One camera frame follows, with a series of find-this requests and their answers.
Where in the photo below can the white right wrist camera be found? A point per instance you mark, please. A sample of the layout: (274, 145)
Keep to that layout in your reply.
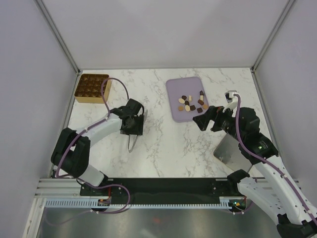
(232, 100)

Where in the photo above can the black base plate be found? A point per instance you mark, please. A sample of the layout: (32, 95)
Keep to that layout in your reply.
(176, 190)

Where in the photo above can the gold chocolate box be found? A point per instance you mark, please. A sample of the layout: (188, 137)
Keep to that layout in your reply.
(89, 88)

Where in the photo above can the lilac plastic tray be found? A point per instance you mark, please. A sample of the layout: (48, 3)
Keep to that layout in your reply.
(187, 98)

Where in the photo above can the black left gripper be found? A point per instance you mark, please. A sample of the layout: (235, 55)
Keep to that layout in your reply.
(138, 130)

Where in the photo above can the right aluminium corner post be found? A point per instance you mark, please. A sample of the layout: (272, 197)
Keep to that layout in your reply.
(278, 24)

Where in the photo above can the white slotted cable duct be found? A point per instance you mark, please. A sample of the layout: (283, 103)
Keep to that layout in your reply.
(96, 203)

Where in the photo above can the aluminium corner post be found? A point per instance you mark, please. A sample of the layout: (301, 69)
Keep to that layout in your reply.
(278, 24)
(54, 29)

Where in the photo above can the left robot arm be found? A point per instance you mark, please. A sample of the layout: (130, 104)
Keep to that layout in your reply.
(72, 151)

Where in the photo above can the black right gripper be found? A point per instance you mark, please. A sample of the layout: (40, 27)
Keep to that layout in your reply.
(202, 120)

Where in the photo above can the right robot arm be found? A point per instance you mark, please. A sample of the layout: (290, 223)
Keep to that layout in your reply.
(292, 213)

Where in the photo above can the steel tray lid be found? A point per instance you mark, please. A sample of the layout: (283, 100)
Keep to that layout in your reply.
(228, 153)

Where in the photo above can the steel slotted tongs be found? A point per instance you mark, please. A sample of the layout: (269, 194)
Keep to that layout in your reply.
(133, 138)

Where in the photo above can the aluminium frame rail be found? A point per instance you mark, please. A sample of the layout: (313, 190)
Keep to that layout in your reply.
(57, 188)

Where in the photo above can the white oval chocolate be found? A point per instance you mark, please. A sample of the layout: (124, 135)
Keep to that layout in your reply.
(181, 101)
(187, 108)

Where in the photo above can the left aluminium corner post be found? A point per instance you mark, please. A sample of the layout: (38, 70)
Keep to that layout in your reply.
(54, 29)

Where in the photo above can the brown milk chocolate block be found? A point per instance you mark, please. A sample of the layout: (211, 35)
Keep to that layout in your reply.
(200, 101)

